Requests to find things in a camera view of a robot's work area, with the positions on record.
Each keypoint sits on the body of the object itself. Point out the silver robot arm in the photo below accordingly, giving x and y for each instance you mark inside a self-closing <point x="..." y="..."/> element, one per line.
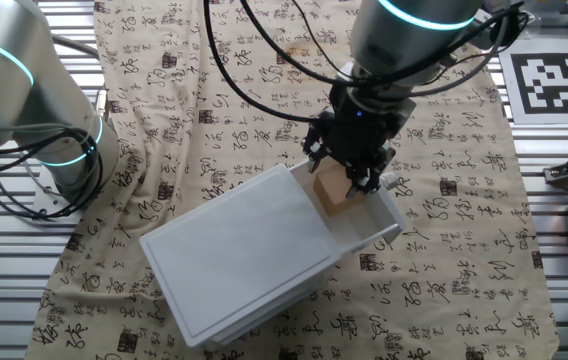
<point x="14" y="85"/>

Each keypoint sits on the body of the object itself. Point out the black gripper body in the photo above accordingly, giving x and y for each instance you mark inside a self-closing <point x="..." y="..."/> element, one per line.
<point x="359" y="127"/>

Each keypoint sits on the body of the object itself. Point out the wooden cube block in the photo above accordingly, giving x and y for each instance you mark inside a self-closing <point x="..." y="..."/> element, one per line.
<point x="334" y="192"/>

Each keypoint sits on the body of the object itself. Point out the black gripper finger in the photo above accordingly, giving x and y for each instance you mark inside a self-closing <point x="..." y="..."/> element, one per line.
<point x="316" y="152"/>
<point x="364" y="177"/>

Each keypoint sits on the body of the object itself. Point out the white drawer with knob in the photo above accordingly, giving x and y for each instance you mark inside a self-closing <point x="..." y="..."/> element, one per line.
<point x="364" y="225"/>

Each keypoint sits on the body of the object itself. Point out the beige calligraphy print cloth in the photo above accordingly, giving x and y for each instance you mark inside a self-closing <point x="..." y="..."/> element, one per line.
<point x="464" y="250"/>

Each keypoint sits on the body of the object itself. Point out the black white fiducial marker board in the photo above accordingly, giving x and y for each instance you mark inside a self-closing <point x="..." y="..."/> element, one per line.
<point x="544" y="85"/>

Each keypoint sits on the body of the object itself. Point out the white plastic drawer cabinet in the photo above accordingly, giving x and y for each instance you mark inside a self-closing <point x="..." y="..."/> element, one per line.
<point x="239" y="250"/>

